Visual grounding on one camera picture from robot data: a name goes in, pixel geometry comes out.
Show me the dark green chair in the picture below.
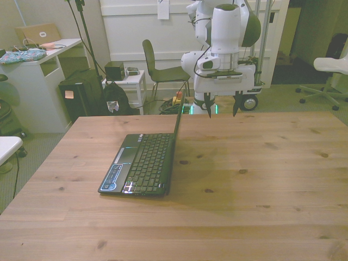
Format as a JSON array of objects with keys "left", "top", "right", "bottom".
[{"left": 142, "top": 39, "right": 191, "bottom": 100}]

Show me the white swivel chair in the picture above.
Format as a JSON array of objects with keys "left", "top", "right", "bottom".
[{"left": 296, "top": 40, "right": 348, "bottom": 111}]

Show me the black box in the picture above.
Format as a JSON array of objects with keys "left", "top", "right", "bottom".
[{"left": 104, "top": 61, "right": 125, "bottom": 81}]

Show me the black computer tower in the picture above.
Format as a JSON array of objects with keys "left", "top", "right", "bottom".
[{"left": 58, "top": 68, "right": 103, "bottom": 123}]

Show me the white stool seat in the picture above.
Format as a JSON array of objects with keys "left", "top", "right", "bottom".
[{"left": 0, "top": 135, "right": 23, "bottom": 166}]

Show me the floral patterned cloth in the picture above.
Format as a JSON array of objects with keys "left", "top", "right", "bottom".
[{"left": 0, "top": 47, "right": 47, "bottom": 65}]

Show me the black backpack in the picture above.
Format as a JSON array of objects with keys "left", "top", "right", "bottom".
[{"left": 101, "top": 80, "right": 133, "bottom": 116}]

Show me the black laptop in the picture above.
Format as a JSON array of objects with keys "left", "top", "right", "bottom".
[{"left": 97, "top": 89, "right": 187, "bottom": 196}]

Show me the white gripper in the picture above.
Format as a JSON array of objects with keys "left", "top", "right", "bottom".
[{"left": 194, "top": 64, "right": 256, "bottom": 119}]

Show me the small white side table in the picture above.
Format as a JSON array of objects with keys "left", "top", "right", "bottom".
[{"left": 101, "top": 69, "right": 148, "bottom": 115}]

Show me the paper sheet on wall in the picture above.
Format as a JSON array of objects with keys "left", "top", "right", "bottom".
[{"left": 157, "top": 0, "right": 170, "bottom": 20}]

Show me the black camera tripod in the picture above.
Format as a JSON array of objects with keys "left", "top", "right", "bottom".
[{"left": 64, "top": 0, "right": 107, "bottom": 90}]

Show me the cardboard box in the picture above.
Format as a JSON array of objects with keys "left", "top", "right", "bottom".
[{"left": 14, "top": 23, "right": 62, "bottom": 46}]

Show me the white desk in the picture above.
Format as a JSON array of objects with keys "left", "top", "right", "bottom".
[{"left": 0, "top": 38, "right": 90, "bottom": 134}]

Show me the black coiled cable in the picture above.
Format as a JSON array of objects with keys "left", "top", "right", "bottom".
[{"left": 158, "top": 98, "right": 182, "bottom": 115}]

